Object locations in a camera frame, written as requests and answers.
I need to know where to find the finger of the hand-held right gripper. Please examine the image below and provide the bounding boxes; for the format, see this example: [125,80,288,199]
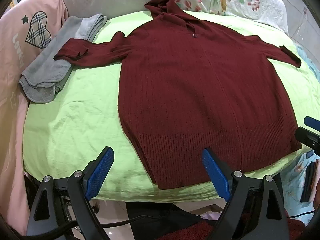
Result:
[294,127,320,156]
[303,116,320,132]

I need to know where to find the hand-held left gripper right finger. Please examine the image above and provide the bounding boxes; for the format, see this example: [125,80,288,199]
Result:
[202,147,290,240]

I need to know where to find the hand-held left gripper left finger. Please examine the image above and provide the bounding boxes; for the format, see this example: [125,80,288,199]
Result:
[26,146,115,240]

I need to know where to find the maroon knit hooded sweater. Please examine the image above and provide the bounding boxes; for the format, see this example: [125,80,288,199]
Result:
[54,0,303,190]

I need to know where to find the light blue floral sheet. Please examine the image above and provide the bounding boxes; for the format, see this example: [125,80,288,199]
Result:
[282,42,320,218]

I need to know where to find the black flat object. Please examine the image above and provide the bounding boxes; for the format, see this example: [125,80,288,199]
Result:
[300,159,319,203]

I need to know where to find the light green bedsheet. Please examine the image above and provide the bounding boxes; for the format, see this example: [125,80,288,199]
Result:
[22,10,320,203]

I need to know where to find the dark cloth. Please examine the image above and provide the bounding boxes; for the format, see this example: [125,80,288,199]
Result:
[125,201,227,230]

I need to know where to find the grey towel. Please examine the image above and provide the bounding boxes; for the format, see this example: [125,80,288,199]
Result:
[19,13,108,103]

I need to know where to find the pink quilt with plaid heart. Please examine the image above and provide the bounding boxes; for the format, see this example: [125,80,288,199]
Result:
[0,0,73,230]

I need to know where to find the black cable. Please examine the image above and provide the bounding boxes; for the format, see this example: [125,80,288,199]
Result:
[47,216,202,240]

